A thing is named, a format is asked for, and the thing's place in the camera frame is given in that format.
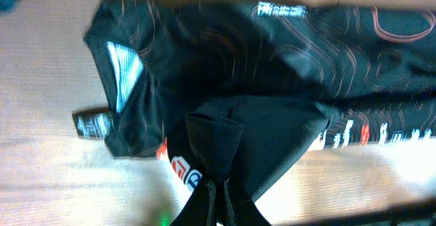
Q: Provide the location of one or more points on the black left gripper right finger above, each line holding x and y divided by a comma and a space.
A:
238, 208

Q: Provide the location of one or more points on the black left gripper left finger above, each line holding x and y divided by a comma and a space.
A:
200, 209

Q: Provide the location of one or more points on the black orange patterned jersey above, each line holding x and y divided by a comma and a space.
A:
273, 78

